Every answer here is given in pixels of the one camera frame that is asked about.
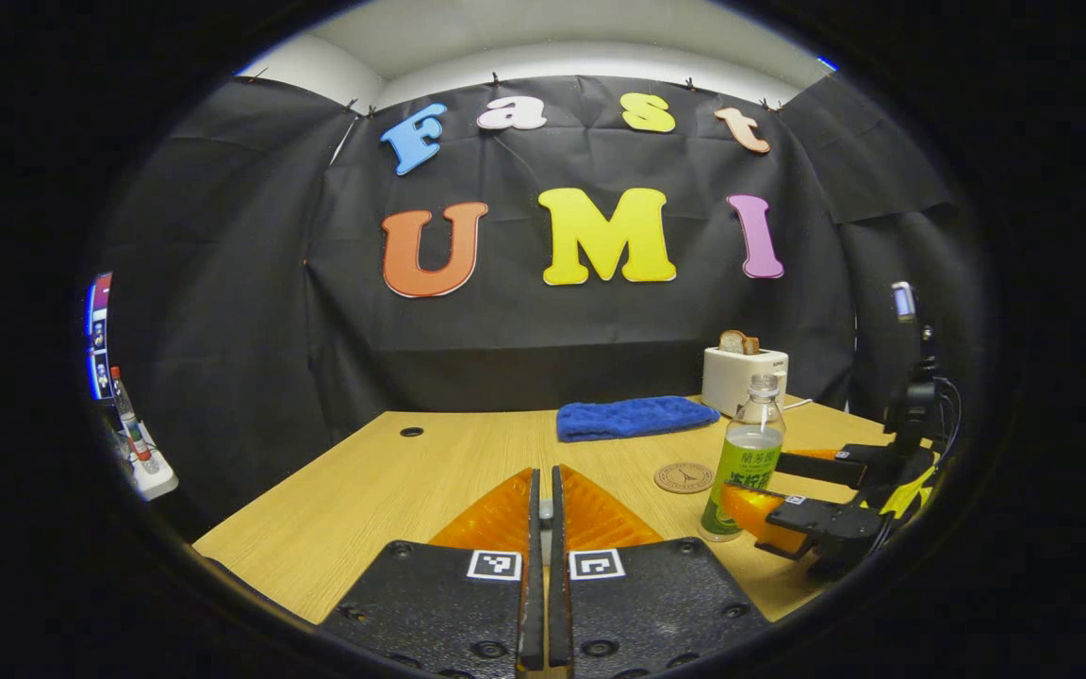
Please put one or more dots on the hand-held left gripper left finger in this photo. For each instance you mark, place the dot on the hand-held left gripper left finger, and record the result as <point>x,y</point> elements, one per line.
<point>468,604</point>

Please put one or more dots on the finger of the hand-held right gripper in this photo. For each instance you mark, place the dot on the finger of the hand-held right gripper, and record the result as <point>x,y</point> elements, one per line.
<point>826,523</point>
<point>830,469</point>

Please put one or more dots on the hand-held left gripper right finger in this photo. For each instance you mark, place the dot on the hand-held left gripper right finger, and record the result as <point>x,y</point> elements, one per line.
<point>637,604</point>

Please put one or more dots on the green label water bottle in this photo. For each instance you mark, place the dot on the green label water bottle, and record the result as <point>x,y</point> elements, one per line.
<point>746,462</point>

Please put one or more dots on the white teacup lid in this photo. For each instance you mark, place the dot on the white teacup lid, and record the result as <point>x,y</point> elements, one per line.
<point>546,514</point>

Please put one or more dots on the round brown coaster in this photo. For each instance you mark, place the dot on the round brown coaster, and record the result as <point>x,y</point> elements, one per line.
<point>684,477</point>

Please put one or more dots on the red cap plastic bottle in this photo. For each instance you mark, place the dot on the red cap plastic bottle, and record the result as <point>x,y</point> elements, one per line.
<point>131,420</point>

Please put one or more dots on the white toaster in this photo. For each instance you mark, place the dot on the white toaster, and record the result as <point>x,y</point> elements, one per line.
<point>732,377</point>

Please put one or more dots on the brown bread slice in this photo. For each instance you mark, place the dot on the brown bread slice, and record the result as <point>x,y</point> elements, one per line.
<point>739,342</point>

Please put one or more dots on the blue towel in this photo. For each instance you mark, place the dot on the blue towel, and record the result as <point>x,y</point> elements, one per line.
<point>633,417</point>

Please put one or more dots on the computer monitor screen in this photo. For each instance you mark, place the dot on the computer monitor screen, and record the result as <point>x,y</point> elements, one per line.
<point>98,335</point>

